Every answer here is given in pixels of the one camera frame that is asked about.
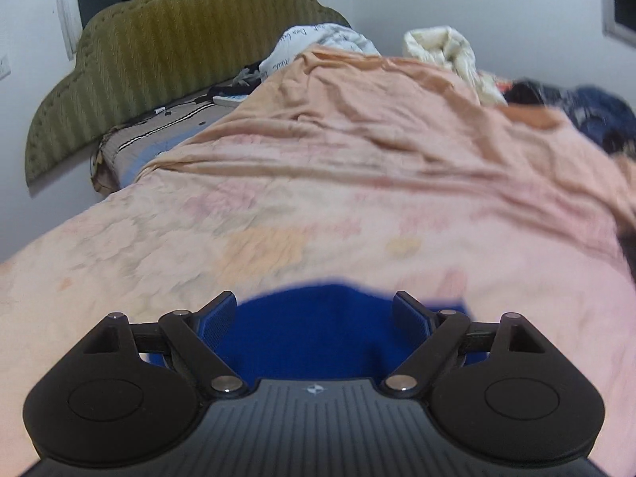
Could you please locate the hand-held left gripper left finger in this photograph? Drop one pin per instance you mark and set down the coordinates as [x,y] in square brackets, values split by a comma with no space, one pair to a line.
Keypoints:
[216,325]

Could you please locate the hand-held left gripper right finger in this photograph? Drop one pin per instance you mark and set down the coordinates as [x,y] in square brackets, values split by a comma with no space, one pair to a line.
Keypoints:
[415,323]

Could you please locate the blue knit sweater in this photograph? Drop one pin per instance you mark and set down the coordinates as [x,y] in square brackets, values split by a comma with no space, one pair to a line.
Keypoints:
[308,338]

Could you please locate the pile of dark clothes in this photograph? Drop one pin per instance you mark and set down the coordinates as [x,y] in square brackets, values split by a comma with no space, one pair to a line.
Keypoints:
[596,109]

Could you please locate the pink floral bed sheet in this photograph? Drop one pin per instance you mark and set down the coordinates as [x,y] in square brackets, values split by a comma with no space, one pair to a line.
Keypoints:
[198,238]

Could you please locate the orange blanket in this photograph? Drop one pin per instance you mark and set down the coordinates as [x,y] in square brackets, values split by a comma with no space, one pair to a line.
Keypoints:
[387,134]

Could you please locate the brown striped pillow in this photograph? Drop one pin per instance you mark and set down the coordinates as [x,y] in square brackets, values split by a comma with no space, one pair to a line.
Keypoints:
[149,144]

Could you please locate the white flat device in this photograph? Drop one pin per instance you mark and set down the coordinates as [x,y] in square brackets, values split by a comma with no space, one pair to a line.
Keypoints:
[229,101]

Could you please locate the black cloth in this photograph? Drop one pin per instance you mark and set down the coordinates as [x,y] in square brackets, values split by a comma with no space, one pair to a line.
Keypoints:
[246,75]

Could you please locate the cream blanket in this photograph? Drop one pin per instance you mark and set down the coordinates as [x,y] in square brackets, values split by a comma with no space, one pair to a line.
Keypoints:
[447,49]

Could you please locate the green padded headboard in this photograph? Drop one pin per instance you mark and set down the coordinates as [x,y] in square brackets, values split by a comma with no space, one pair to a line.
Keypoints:
[174,44]

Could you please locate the white printed quilt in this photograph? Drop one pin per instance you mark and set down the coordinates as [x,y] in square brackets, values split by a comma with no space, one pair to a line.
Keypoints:
[318,39]

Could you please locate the white window frame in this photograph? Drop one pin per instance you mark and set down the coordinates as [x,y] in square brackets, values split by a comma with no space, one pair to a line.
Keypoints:
[67,5]

